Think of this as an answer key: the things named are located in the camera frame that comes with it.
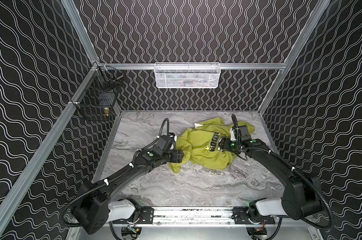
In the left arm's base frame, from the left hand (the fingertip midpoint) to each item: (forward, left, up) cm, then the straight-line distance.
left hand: (183, 155), depth 80 cm
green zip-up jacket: (+15, -7, -7) cm, 18 cm away
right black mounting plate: (-25, -28, -15) cm, 41 cm away
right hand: (+10, -24, -4) cm, 26 cm away
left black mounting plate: (-26, +18, -15) cm, 36 cm away
